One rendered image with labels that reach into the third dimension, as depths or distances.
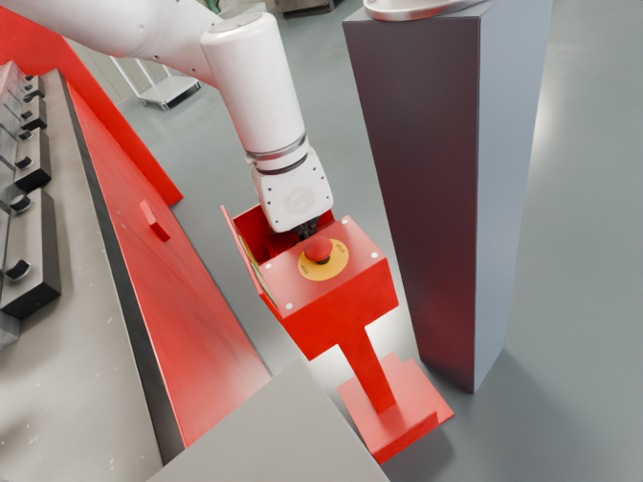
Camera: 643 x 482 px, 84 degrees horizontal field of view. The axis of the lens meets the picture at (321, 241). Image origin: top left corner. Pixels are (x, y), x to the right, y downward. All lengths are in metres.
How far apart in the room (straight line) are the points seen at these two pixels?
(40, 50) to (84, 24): 1.76
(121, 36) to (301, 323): 0.36
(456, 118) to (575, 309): 0.99
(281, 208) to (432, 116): 0.23
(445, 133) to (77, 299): 0.50
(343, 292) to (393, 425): 0.64
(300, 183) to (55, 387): 0.35
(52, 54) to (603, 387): 2.39
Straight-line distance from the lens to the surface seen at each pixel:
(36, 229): 0.67
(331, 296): 0.46
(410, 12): 0.45
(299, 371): 0.16
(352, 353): 0.74
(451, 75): 0.46
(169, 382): 0.44
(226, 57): 0.41
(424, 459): 1.16
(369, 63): 0.52
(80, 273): 0.57
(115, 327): 0.45
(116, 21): 0.40
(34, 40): 2.16
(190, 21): 0.50
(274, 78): 0.42
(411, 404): 1.07
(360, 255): 0.48
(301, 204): 0.51
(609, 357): 1.32
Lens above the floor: 1.14
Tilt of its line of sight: 44 degrees down
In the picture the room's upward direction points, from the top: 24 degrees counter-clockwise
